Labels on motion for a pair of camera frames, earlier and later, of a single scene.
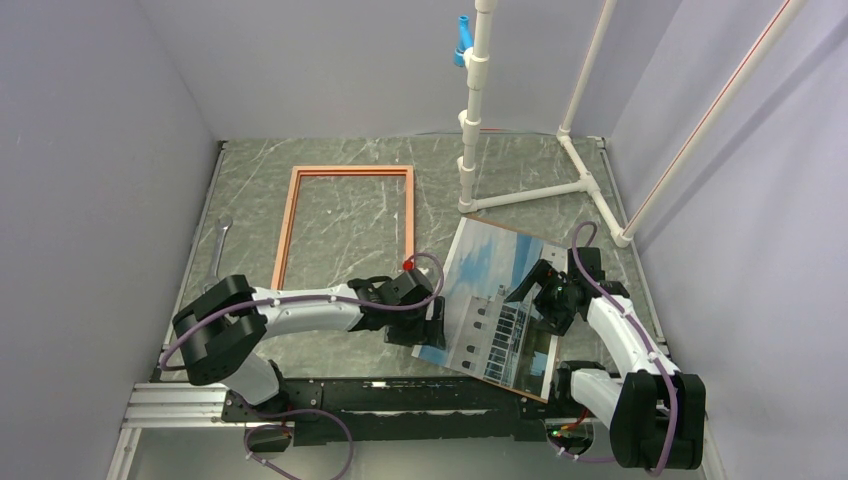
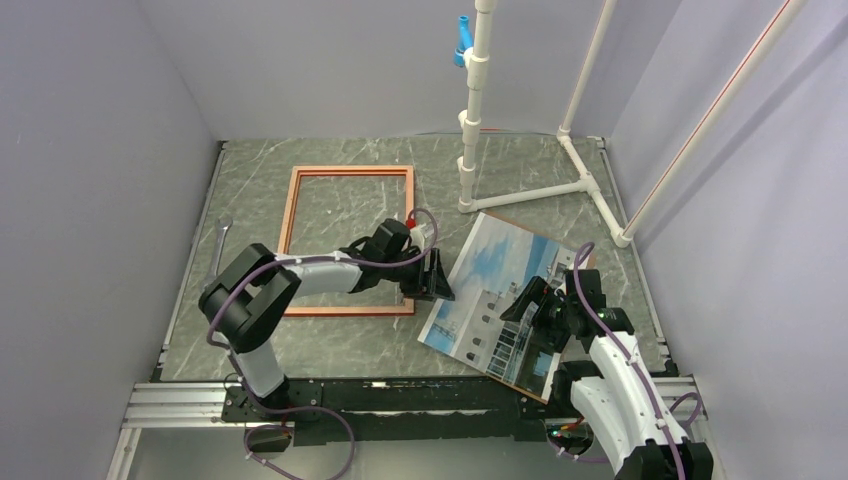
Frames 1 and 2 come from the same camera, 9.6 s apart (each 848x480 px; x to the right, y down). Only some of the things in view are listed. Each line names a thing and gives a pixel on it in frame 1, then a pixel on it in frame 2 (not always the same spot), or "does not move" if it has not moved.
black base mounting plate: x=399 y=410 does not move
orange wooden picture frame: x=292 y=202 does not move
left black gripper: x=427 y=332 -> x=438 y=287
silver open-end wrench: x=222 y=225 does not move
